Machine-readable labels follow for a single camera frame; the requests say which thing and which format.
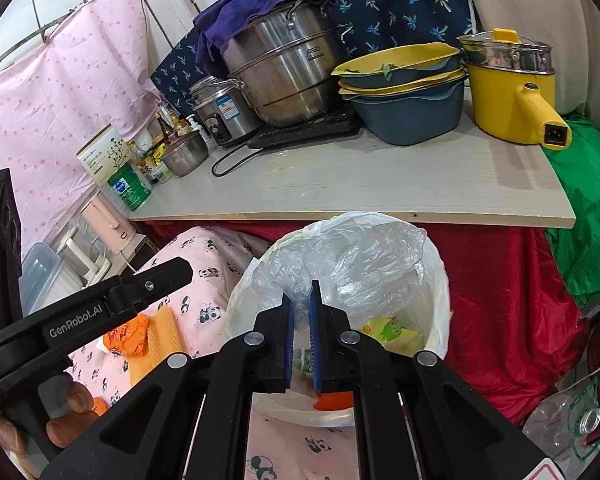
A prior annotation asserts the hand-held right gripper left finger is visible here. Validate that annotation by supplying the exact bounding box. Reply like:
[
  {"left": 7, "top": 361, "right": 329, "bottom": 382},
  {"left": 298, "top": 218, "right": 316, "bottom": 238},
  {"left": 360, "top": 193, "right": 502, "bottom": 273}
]
[{"left": 40, "top": 292, "right": 296, "bottom": 480}]

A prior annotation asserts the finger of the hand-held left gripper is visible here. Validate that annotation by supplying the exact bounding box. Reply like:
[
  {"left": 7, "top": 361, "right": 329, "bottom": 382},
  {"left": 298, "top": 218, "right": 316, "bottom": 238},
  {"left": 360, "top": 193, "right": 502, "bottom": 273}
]
[{"left": 105, "top": 257, "right": 194, "bottom": 308}]

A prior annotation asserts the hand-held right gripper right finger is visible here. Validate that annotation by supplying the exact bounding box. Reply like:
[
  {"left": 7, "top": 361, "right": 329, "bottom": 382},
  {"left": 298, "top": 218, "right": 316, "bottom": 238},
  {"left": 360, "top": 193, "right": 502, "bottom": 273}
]
[{"left": 309, "top": 280, "right": 571, "bottom": 480}]

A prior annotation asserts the orange foam fruit net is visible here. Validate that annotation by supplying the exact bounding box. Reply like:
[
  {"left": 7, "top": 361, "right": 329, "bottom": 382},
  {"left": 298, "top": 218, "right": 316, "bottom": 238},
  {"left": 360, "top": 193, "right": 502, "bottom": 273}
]
[{"left": 129, "top": 306, "right": 187, "bottom": 387}]

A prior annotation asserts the orange plastic bag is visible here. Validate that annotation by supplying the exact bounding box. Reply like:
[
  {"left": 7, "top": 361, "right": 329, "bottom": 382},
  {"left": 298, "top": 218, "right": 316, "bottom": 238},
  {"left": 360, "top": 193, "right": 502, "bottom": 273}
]
[{"left": 314, "top": 391, "right": 354, "bottom": 412}]

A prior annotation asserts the orange translucent wrapper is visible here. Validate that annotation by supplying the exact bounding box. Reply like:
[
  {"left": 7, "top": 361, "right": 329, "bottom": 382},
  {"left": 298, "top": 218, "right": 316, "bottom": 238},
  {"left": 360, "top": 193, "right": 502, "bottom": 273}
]
[{"left": 102, "top": 314, "right": 152, "bottom": 359}]

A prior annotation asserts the yellow green wet wipes packet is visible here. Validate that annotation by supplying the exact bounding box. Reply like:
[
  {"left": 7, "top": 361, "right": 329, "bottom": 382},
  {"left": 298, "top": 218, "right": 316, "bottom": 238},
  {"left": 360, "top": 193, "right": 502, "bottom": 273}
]
[{"left": 360, "top": 316, "right": 424, "bottom": 357}]

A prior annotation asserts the clear plastic bag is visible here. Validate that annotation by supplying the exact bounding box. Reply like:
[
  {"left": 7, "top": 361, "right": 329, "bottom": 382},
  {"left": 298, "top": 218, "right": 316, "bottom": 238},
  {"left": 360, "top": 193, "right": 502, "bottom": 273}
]
[{"left": 260, "top": 211, "right": 428, "bottom": 331}]

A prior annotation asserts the white waste bin with liner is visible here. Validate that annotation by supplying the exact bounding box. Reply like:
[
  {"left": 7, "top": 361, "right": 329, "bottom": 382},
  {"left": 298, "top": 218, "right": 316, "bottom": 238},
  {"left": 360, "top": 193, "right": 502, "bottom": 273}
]
[{"left": 225, "top": 210, "right": 453, "bottom": 428}]

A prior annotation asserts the person's left hand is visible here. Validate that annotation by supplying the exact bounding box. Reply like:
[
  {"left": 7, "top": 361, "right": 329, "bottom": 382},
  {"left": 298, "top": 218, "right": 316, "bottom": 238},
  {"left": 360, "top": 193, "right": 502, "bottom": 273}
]
[{"left": 0, "top": 380, "right": 97, "bottom": 478}]

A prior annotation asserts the pink panda print tablecloth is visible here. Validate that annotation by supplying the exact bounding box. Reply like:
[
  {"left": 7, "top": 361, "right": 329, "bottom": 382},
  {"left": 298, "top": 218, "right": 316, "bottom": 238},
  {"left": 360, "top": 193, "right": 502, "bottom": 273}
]
[{"left": 65, "top": 225, "right": 361, "bottom": 480}]

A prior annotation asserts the white dish box clear lid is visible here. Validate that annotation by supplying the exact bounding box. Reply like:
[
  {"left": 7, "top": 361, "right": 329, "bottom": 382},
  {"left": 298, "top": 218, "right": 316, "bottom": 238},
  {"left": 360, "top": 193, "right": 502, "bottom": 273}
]
[{"left": 19, "top": 242, "right": 88, "bottom": 316}]

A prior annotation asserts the pink electric kettle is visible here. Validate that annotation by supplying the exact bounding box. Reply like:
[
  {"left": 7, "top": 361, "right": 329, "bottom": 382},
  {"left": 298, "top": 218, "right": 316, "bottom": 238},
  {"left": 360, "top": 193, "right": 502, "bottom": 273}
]
[{"left": 80, "top": 194, "right": 137, "bottom": 256}]

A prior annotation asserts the green tin can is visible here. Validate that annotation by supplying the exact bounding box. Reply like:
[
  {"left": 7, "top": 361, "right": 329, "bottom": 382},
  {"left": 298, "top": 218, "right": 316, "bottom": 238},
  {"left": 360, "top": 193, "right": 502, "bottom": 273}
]
[{"left": 107, "top": 164, "right": 153, "bottom": 212}]

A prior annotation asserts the small steel pot with lid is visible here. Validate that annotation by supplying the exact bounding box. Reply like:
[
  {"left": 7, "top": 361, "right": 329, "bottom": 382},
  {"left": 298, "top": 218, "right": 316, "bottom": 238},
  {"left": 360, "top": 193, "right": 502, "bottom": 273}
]
[{"left": 161, "top": 131, "right": 210, "bottom": 178}]

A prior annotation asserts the white carton with plant print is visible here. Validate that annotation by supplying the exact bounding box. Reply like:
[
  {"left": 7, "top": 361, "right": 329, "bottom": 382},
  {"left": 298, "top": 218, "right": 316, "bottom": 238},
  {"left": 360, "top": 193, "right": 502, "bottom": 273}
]
[{"left": 76, "top": 124, "right": 133, "bottom": 188}]

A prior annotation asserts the dark sauce bottle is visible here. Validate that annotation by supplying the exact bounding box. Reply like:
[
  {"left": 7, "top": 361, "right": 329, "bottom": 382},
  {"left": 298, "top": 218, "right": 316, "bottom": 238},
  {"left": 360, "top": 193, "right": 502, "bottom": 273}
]
[{"left": 156, "top": 112, "right": 177, "bottom": 142}]

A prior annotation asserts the white pump bottle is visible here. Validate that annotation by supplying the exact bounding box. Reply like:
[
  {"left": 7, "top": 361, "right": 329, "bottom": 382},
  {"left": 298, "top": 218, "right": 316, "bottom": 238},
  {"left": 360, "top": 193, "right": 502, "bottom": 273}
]
[{"left": 187, "top": 115, "right": 214, "bottom": 144}]

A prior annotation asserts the light wooden counter board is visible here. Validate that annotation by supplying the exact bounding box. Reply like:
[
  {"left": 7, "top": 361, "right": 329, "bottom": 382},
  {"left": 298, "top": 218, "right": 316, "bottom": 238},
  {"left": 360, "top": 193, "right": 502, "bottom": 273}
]
[{"left": 127, "top": 85, "right": 578, "bottom": 231}]

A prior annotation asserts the steel rice cooker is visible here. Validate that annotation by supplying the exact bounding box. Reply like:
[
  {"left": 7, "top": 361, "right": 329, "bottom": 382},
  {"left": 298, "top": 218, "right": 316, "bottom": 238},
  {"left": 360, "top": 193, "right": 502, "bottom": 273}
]
[{"left": 189, "top": 76, "right": 263, "bottom": 148}]

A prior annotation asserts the red cloth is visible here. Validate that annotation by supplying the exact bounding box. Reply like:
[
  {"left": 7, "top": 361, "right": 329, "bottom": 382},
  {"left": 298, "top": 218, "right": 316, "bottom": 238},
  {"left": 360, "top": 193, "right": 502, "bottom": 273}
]
[{"left": 142, "top": 220, "right": 593, "bottom": 426}]

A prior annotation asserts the pink dotted curtain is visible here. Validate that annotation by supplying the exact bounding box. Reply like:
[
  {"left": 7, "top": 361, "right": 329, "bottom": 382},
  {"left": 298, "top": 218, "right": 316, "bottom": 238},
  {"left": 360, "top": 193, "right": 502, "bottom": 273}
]
[{"left": 0, "top": 0, "right": 167, "bottom": 261}]

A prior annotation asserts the black induction cooktop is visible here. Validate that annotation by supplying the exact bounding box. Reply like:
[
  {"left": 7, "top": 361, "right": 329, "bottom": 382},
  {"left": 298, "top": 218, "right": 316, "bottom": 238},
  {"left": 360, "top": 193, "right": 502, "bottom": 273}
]
[{"left": 222, "top": 105, "right": 364, "bottom": 150}]

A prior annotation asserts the large steel steamer pot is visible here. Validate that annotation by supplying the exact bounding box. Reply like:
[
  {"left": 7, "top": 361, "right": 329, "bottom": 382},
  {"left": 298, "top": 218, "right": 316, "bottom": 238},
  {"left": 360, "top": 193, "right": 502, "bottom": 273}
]
[{"left": 222, "top": 0, "right": 354, "bottom": 128}]

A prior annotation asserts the yellow and blue basin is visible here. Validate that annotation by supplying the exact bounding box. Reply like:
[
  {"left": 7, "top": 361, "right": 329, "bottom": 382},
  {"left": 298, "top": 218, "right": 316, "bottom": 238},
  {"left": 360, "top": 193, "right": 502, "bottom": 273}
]
[
  {"left": 330, "top": 42, "right": 462, "bottom": 88},
  {"left": 337, "top": 67, "right": 469, "bottom": 99},
  {"left": 350, "top": 82, "right": 467, "bottom": 147}
]

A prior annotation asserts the clear plastic bottle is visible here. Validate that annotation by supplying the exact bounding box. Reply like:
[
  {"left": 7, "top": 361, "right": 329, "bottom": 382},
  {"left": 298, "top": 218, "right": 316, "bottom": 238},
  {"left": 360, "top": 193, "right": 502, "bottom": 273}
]
[{"left": 522, "top": 390, "right": 600, "bottom": 463}]

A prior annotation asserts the purple towel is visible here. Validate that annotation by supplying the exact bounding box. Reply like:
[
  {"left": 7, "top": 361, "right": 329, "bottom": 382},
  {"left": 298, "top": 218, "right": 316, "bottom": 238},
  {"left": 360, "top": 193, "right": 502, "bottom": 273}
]
[{"left": 194, "top": 0, "right": 326, "bottom": 68}]

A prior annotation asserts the yellow electric pot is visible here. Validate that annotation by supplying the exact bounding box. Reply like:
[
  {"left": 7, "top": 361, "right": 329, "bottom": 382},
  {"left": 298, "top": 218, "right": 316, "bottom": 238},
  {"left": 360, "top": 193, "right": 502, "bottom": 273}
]
[{"left": 456, "top": 27, "right": 574, "bottom": 152}]

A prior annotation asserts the green plastic bag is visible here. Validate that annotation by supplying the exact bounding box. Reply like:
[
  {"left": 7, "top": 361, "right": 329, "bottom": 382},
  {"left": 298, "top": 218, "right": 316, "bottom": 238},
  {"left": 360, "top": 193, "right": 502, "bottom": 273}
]
[{"left": 542, "top": 115, "right": 600, "bottom": 311}]

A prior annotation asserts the blue printed cloth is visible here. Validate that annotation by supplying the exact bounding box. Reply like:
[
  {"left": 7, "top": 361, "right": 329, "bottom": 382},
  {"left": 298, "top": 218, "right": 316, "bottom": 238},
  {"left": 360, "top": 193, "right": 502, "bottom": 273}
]
[{"left": 150, "top": 0, "right": 476, "bottom": 107}]

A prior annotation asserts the beige curtain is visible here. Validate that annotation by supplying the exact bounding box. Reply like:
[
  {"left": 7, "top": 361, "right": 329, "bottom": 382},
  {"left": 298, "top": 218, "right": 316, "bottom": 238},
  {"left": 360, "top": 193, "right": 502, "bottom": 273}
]
[{"left": 455, "top": 0, "right": 600, "bottom": 117}]

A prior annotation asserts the glass kettle with white handle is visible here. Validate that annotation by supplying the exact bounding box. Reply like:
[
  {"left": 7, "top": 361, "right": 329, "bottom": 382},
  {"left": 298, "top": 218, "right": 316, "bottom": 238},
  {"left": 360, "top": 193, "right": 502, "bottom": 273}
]
[{"left": 55, "top": 230, "right": 113, "bottom": 288}]

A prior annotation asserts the black power cable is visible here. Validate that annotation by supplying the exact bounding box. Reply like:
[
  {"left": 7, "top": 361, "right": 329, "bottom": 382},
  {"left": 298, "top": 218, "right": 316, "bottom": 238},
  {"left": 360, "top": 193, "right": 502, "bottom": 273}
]
[{"left": 211, "top": 130, "right": 266, "bottom": 178}]

